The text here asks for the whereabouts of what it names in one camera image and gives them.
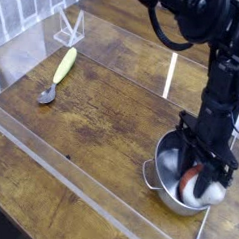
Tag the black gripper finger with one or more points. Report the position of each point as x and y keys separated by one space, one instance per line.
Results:
x=186 y=158
x=206 y=176

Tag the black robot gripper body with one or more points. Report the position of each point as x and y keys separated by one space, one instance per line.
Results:
x=210 y=131

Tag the white plush mushroom red cap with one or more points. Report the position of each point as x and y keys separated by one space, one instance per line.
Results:
x=185 y=189

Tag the silver metal pot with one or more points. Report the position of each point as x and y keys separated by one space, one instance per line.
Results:
x=170 y=140

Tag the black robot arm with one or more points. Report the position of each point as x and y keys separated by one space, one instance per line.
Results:
x=180 y=24

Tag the clear acrylic triangle stand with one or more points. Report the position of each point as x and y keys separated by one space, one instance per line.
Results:
x=69 y=35

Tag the yellow handled metal spoon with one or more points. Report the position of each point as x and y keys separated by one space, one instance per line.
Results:
x=66 y=64

